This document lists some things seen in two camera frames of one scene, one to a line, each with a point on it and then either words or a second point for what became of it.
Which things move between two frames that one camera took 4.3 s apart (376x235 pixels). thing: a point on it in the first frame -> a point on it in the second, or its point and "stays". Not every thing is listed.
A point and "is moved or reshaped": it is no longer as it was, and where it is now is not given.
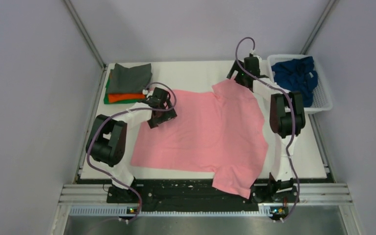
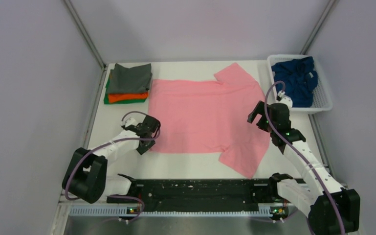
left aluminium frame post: [85, 33] stays
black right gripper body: [239, 77] -> [262, 124]
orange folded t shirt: [115, 97] stays
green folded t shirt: [106, 101] stays
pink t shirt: [223, 131] is moved or reshaped
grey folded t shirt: [122, 80] stays
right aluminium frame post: [323, 16] stays
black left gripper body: [164, 116] -> [144, 148]
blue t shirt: [297, 75] stays
